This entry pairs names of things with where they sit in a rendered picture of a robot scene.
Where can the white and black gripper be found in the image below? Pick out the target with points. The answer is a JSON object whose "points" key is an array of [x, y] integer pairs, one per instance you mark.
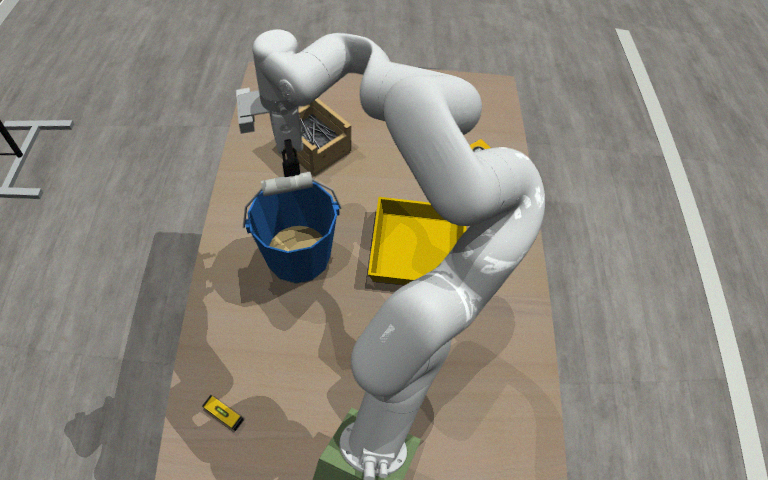
{"points": [[291, 135]]}

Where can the wooden crate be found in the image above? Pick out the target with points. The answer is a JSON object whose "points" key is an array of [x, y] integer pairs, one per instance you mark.
{"points": [[319, 135]]}

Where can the yellow pocket level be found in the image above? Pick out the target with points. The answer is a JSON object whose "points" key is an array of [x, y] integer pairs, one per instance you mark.
{"points": [[222, 412]]}

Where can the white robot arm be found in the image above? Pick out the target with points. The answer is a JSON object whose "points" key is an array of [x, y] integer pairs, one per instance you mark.
{"points": [[427, 116]]}

